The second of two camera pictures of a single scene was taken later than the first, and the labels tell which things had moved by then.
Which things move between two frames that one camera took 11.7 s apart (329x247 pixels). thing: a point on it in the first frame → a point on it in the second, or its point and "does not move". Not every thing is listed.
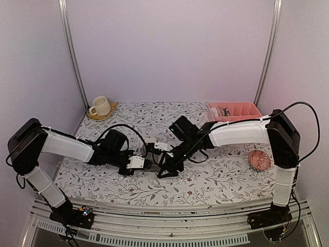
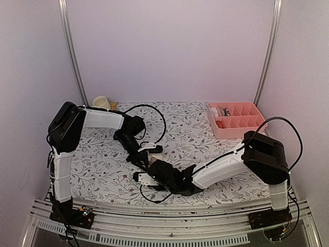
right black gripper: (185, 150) → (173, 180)
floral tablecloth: (223, 175) does not move
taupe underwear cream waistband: (151, 161) does not move
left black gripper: (126, 172) → (138, 158)
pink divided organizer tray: (230, 111) does not move
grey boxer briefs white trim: (224, 111) does not move
